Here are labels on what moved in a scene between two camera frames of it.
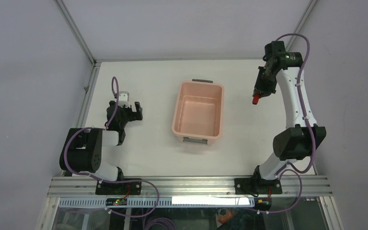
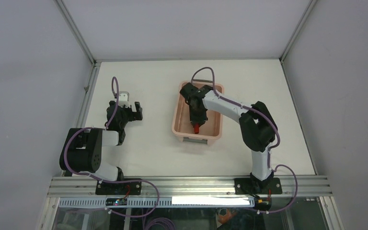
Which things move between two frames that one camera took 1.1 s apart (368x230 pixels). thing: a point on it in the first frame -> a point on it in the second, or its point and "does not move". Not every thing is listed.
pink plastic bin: [197, 115] does not move
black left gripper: [133, 116] does not move
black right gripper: [260, 88] -> [194, 119]
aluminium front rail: [86, 188] does not move
